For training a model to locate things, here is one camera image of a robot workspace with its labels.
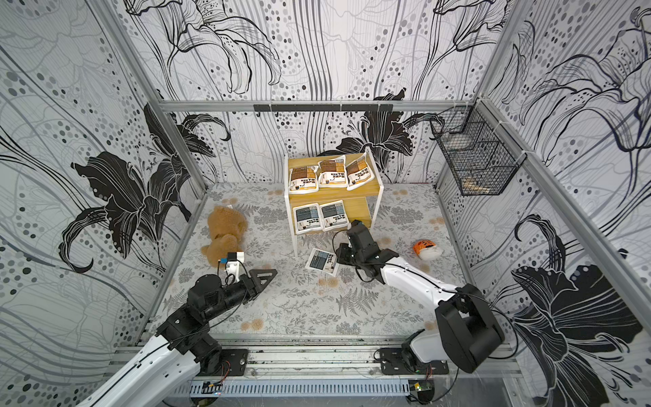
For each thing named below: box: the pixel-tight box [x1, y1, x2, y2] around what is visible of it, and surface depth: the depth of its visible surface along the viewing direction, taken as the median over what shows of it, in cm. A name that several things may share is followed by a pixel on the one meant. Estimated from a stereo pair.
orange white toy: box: [411, 239, 442, 262], surface depth 94 cm
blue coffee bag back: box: [305, 247, 340, 278], surface depth 95 cm
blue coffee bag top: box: [292, 202, 323, 235], surface depth 88 cm
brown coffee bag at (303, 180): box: [289, 166, 319, 195], surface depth 75 cm
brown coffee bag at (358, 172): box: [345, 152, 375, 191], surface depth 75 cm
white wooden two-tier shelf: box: [284, 147, 384, 257], surface depth 77 cm
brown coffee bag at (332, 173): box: [317, 155, 348, 188], surface depth 76 cm
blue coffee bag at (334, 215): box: [319, 199, 351, 233], surface depth 88 cm
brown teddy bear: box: [200, 197, 249, 268], surface depth 95 cm
